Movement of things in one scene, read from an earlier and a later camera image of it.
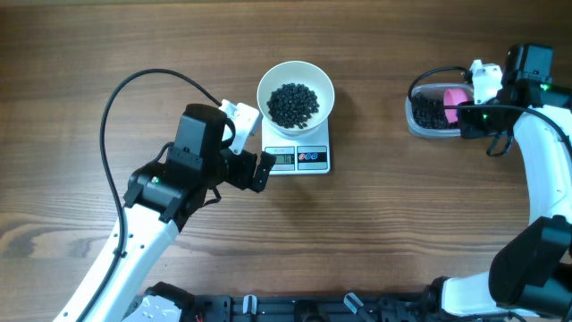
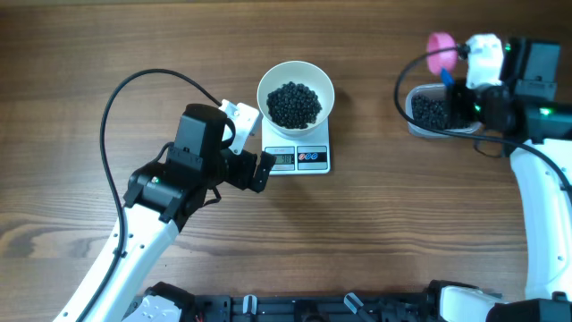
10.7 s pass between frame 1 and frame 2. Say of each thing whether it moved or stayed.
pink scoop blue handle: moved
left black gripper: stayed
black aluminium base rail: stayed
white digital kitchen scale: stayed
